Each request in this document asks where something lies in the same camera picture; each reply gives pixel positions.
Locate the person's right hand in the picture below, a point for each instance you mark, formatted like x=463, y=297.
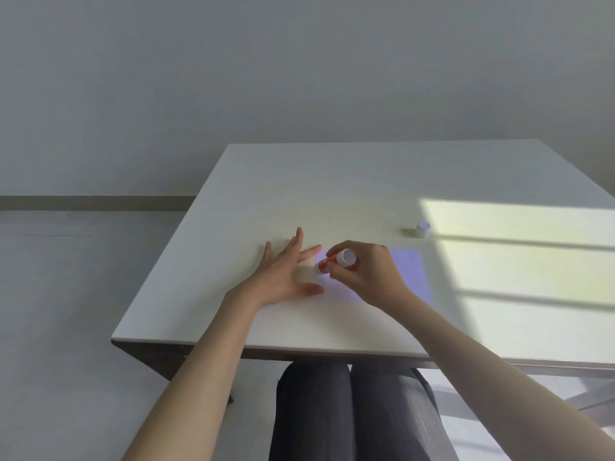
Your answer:
x=372, y=278

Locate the person's left hand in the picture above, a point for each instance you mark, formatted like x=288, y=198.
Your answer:
x=276, y=280

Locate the person's left thumb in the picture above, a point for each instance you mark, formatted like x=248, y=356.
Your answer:
x=310, y=290

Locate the person's left middle finger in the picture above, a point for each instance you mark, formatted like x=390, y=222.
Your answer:
x=298, y=240

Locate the person's left little finger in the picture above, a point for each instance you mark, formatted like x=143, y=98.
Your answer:
x=267, y=253

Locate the person's right thumb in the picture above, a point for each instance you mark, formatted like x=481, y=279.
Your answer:
x=340, y=274

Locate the red and white glue stick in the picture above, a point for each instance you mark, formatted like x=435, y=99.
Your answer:
x=338, y=260

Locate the pale lavender paper sheet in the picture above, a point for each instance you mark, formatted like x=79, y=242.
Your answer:
x=408, y=276

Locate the person's right forearm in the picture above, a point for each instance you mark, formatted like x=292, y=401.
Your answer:
x=499, y=384

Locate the person's left forearm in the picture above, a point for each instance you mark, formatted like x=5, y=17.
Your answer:
x=197, y=379

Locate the white glue stick cap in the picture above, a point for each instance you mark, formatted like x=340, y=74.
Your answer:
x=423, y=229

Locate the person's left leg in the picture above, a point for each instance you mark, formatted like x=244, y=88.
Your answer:
x=312, y=412

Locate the person's leg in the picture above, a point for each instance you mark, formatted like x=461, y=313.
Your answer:
x=312, y=412
x=399, y=417

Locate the person's right leg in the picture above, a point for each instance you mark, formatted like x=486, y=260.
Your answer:
x=399, y=417

